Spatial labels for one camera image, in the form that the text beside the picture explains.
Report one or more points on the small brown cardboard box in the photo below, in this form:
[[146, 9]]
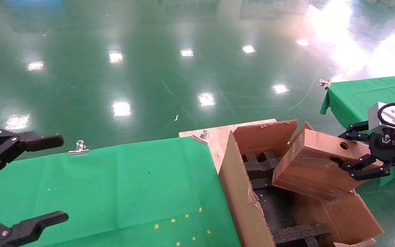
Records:
[[307, 171]]

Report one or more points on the large open brown carton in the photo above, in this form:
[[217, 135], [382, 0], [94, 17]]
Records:
[[242, 206]]

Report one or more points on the green tablecloth with fold creases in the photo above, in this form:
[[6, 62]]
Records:
[[355, 99]]

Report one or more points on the silver binder clip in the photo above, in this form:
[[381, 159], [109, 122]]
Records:
[[324, 83], [202, 135], [78, 148]]

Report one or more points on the large green tablecloth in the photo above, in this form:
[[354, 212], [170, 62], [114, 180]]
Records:
[[98, 188]]

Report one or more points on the black foam insert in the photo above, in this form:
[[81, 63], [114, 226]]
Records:
[[297, 235], [259, 168]]

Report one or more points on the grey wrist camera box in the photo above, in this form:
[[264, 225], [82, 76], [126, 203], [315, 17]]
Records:
[[374, 118]]

